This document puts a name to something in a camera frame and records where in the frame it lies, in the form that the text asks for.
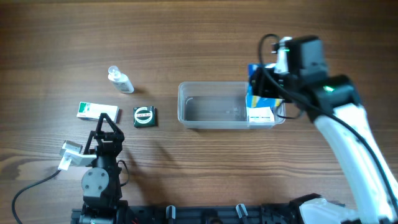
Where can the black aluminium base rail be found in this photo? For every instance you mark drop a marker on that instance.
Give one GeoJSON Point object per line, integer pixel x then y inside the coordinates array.
{"type": "Point", "coordinates": [265, 213]}

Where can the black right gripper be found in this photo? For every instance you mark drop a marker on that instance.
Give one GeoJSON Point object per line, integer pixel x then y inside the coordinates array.
{"type": "Point", "coordinates": [259, 83]}

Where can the white green medicine box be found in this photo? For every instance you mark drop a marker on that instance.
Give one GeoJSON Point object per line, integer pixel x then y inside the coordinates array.
{"type": "Point", "coordinates": [92, 111]}

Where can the blue yellow cough drops bag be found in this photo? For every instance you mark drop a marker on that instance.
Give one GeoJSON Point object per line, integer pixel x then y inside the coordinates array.
{"type": "Point", "coordinates": [257, 101]}

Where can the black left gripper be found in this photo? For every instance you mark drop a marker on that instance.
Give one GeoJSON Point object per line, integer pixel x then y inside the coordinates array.
{"type": "Point", "coordinates": [106, 137]}

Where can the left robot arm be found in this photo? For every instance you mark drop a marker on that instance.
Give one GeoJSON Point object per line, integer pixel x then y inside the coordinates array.
{"type": "Point", "coordinates": [101, 184]}

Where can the clear plastic container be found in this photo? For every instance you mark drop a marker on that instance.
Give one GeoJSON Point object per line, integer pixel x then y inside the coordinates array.
{"type": "Point", "coordinates": [218, 105]}

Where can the white lotion bottle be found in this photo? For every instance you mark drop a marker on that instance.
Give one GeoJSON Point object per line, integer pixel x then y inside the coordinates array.
{"type": "Point", "coordinates": [120, 81]}

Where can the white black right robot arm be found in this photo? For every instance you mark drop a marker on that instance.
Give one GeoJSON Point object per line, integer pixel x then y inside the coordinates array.
{"type": "Point", "coordinates": [301, 76]}

